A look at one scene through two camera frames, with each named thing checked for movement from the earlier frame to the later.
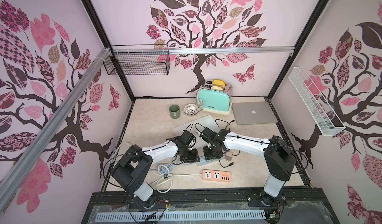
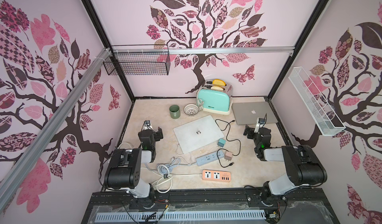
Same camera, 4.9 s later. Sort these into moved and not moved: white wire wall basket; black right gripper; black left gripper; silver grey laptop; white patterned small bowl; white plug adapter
Moved: black right gripper; black left gripper
Not moved: silver grey laptop; white plug adapter; white patterned small bowl; white wire wall basket
